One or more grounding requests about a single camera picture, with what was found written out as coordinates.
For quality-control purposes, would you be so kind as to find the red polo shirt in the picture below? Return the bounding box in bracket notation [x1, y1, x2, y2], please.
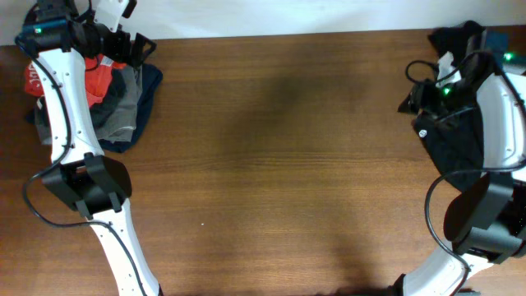
[24, 54, 126, 107]

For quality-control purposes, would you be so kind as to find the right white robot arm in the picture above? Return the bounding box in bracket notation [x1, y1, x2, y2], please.
[388, 25, 525, 295]

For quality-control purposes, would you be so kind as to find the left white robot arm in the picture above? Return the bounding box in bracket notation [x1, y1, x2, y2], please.
[15, 0, 163, 296]

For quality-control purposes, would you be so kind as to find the navy folded shirt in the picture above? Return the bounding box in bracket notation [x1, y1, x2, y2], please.
[99, 64, 163, 153]

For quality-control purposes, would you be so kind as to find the black Nike shirt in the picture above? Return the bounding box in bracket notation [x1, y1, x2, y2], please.
[90, 70, 126, 128]

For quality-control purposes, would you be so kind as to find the black garment at right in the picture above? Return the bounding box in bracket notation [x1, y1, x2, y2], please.
[413, 21, 485, 174]

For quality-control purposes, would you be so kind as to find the grey folded shirt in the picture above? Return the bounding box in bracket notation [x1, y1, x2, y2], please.
[34, 65, 144, 146]

